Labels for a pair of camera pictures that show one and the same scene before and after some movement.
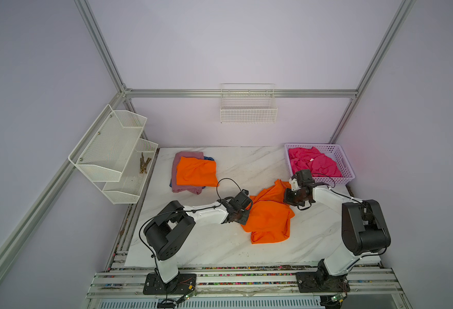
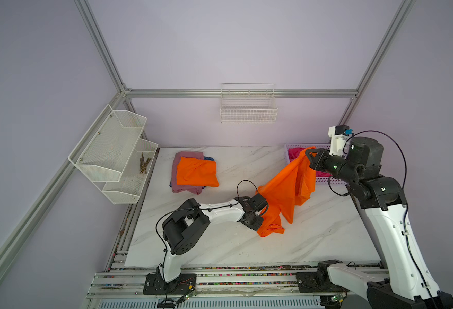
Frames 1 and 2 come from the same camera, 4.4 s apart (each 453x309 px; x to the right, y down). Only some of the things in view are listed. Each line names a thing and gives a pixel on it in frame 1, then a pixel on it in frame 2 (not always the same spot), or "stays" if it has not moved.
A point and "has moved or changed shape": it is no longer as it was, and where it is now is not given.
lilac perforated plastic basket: (337, 152) stays
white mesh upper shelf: (103, 151) stays
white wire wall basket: (248, 103) stays
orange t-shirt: (269, 218) has moved or changed shape
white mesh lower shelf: (127, 190) stays
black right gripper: (287, 198) → (318, 163)
